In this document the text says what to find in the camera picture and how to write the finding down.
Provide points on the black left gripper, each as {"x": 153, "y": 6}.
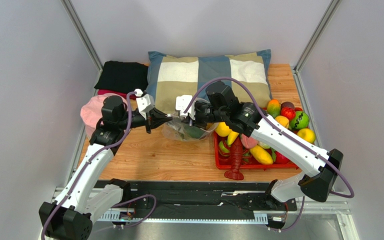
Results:
{"x": 155, "y": 118}

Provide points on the clear zip top bag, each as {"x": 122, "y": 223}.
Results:
{"x": 174, "y": 130}

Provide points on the dark green toy avocado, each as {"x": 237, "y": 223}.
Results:
{"x": 193, "y": 132}

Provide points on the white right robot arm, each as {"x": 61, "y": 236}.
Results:
{"x": 320, "y": 167}

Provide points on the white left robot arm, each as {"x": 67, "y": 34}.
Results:
{"x": 72, "y": 214}

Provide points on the yellow toy lemon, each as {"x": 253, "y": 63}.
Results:
{"x": 222, "y": 130}

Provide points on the yellow toy banana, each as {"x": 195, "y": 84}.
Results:
{"x": 232, "y": 136}

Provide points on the red toy lobster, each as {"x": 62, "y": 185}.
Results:
{"x": 236, "y": 155}

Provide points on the black folded cloth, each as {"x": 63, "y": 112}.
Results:
{"x": 122, "y": 77}

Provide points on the red plastic tray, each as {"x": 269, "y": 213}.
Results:
{"x": 222, "y": 155}

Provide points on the blue beige checked pillow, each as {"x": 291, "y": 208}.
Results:
{"x": 169, "y": 77}

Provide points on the pink bucket hat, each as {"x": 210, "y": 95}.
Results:
{"x": 90, "y": 113}

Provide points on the yellow toy corn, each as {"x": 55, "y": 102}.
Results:
{"x": 261, "y": 155}

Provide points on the red toy bell pepper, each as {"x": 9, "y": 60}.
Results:
{"x": 288, "y": 113}

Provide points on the green toy watermelon ball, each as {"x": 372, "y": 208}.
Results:
{"x": 300, "y": 121}

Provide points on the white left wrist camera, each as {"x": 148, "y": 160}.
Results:
{"x": 145, "y": 103}

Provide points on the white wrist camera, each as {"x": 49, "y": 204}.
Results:
{"x": 145, "y": 103}
{"x": 185, "y": 106}

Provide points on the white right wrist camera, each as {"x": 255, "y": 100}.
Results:
{"x": 185, "y": 106}

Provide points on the black mounting rail base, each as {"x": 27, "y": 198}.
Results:
{"x": 195, "y": 195}

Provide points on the white slotted cable duct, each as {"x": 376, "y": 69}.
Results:
{"x": 220, "y": 215}

